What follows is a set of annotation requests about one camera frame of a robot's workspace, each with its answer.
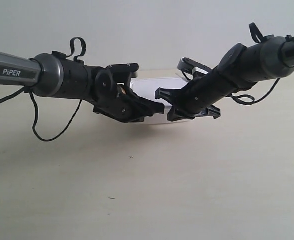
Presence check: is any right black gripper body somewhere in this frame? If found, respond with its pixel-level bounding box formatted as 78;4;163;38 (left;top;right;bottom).
167;88;222;122

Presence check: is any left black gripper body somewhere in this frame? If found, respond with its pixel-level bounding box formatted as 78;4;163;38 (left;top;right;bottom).
92;82;141;123

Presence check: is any white lidded plastic container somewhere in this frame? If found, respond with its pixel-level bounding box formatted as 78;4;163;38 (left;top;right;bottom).
130;75;189;126

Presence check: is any left grey black robot arm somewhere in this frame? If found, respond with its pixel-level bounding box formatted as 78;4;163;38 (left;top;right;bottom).
0;51;165;123

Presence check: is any right grey black robot arm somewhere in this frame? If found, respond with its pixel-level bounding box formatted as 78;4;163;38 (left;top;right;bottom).
155;35;294;122

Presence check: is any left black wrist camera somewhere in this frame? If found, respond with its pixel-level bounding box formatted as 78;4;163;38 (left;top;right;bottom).
106;63;140;85

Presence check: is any right white black wrist camera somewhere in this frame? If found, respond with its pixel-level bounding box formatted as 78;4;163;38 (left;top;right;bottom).
177;57;212;81

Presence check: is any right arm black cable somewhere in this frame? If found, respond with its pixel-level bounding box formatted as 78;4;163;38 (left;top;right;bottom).
230;22;294;106

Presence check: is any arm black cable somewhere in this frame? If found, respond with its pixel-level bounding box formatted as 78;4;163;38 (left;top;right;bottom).
0;37;88;142
230;22;294;106

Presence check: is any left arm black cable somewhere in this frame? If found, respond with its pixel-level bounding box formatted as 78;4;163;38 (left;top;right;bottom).
0;37;88;142

